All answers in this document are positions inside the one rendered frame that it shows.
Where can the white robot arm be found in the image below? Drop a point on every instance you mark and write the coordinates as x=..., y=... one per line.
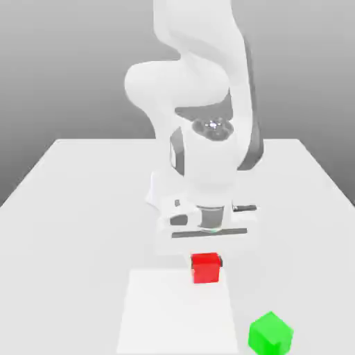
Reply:
x=199, y=83

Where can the small green cube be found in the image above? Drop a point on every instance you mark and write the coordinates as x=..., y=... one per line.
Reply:
x=270, y=334

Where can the small red cube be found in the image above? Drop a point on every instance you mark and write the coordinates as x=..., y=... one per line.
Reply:
x=205, y=268

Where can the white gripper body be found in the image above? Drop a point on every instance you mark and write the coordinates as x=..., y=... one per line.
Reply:
x=208, y=244

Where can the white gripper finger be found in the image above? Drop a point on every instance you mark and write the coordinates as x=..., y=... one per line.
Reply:
x=221, y=262

